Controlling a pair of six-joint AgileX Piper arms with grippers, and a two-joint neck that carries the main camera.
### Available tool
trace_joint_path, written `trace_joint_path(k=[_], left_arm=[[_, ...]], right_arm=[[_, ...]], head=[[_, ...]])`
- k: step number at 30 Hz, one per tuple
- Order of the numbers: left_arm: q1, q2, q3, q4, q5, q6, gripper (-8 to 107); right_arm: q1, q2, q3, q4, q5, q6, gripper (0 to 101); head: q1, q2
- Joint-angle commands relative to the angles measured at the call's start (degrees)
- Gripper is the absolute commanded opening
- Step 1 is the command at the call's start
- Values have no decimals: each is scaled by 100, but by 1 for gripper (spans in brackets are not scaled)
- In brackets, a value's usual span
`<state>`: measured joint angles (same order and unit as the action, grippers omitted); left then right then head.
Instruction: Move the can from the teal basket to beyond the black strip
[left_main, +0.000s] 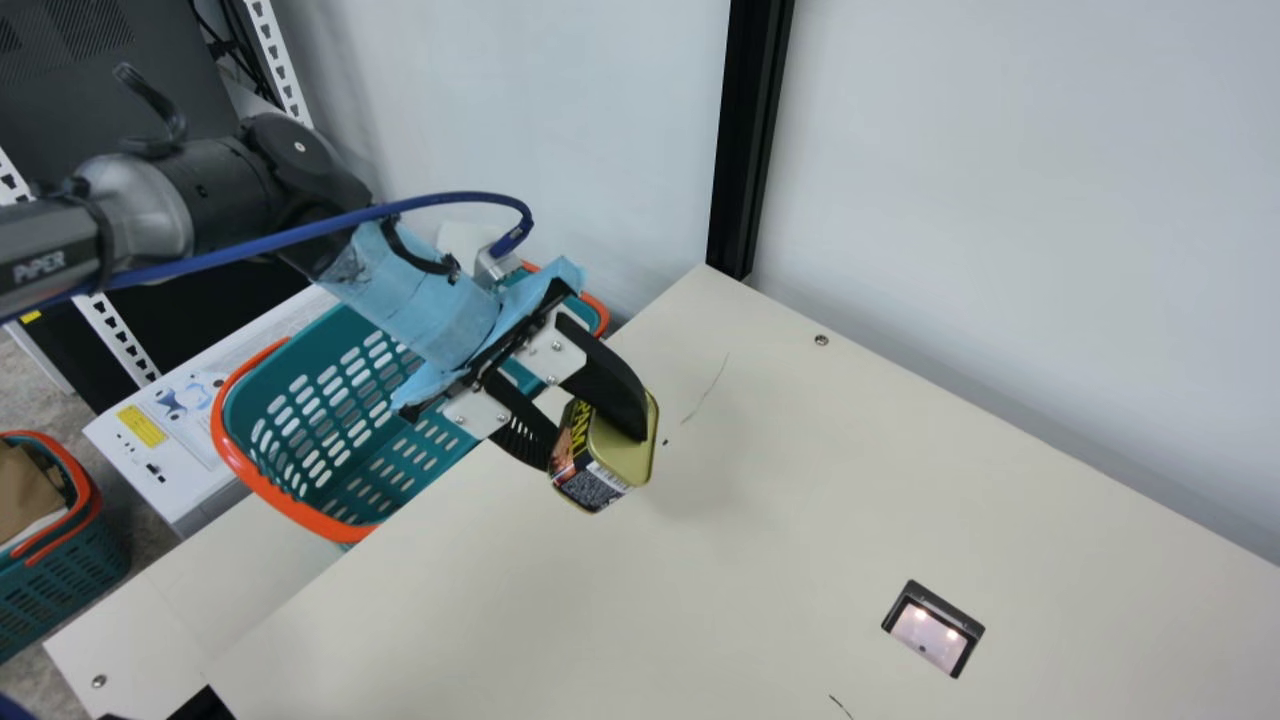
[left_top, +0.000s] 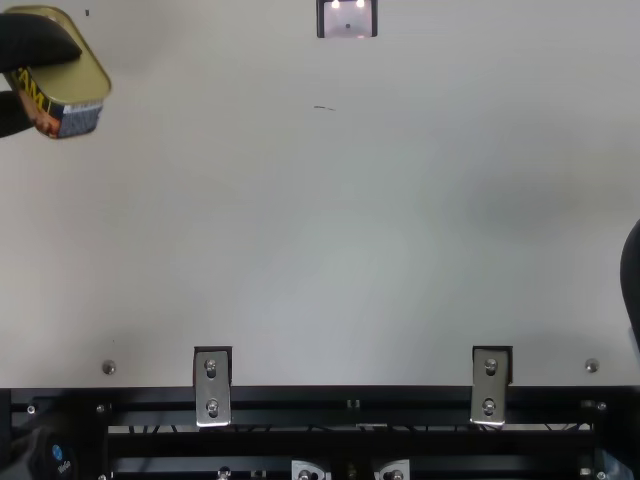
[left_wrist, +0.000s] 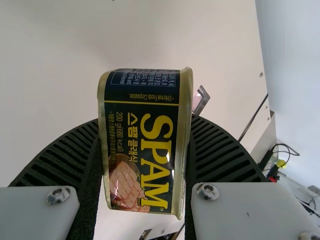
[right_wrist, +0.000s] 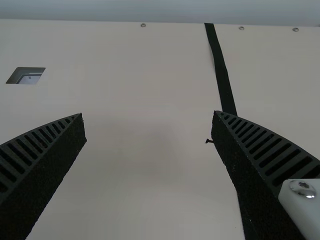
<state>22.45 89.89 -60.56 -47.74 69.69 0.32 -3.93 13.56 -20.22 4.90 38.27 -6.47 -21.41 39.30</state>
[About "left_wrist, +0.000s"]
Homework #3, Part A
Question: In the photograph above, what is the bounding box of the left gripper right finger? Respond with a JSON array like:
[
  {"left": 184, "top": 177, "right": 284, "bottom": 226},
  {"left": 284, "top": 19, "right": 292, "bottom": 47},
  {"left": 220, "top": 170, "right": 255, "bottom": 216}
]
[{"left": 183, "top": 113, "right": 320, "bottom": 240}]

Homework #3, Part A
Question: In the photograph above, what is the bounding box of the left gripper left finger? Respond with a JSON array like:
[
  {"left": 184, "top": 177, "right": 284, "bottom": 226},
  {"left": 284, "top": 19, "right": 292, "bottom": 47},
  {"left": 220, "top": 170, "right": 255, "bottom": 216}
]
[{"left": 0, "top": 117, "right": 106, "bottom": 240}]

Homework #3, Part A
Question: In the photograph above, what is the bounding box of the rectangular tin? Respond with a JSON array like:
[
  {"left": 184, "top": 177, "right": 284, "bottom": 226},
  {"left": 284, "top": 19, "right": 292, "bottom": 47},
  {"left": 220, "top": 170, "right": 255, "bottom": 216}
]
[{"left": 96, "top": 66, "right": 194, "bottom": 221}]

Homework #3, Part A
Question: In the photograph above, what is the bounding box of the black device with green light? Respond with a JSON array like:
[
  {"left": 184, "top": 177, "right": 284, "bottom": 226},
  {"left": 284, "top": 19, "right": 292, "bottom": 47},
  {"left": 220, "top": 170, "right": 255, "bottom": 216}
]
[{"left": 259, "top": 147, "right": 287, "bottom": 176}]

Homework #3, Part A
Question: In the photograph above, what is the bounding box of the small square scanner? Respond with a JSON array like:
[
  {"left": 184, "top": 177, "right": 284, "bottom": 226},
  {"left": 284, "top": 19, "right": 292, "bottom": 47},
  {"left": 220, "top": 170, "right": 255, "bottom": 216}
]
[{"left": 192, "top": 84, "right": 212, "bottom": 115}]

